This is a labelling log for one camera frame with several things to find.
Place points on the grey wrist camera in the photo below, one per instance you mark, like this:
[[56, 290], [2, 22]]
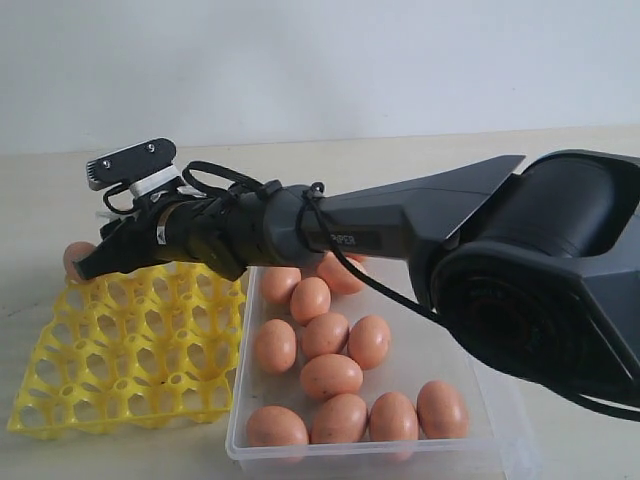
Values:
[[131, 164]]

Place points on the brown egg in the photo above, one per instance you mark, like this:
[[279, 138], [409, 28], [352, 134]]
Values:
[[275, 426], [310, 299], [338, 278], [275, 347], [341, 419], [442, 411], [369, 341], [393, 418], [325, 334], [278, 284]]

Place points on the brown egg front left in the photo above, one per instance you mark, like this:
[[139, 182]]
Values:
[[275, 426]]

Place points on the brown egg far back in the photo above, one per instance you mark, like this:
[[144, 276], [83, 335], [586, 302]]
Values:
[[338, 278]]

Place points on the brown egg back left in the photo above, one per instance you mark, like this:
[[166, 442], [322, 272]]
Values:
[[278, 284]]

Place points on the yellow plastic egg tray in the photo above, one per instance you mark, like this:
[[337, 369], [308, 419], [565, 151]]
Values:
[[145, 349]]

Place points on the brown egg left middle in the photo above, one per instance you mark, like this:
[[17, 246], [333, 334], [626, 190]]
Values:
[[275, 347]]

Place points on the brown egg centre right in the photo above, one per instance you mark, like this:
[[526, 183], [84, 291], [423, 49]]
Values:
[[369, 341]]

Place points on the clear plastic container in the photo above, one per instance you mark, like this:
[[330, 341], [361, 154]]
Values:
[[499, 444]]

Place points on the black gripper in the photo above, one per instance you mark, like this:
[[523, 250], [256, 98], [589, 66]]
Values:
[[161, 232]]

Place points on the brown egg front middle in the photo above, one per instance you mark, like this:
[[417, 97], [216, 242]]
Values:
[[341, 419]]

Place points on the brown egg centre low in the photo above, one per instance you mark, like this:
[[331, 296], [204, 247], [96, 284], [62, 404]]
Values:
[[329, 375]]

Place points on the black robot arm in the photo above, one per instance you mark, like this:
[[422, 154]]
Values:
[[533, 268]]

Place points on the brown egg front right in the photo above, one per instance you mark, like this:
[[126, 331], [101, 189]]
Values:
[[442, 411]]

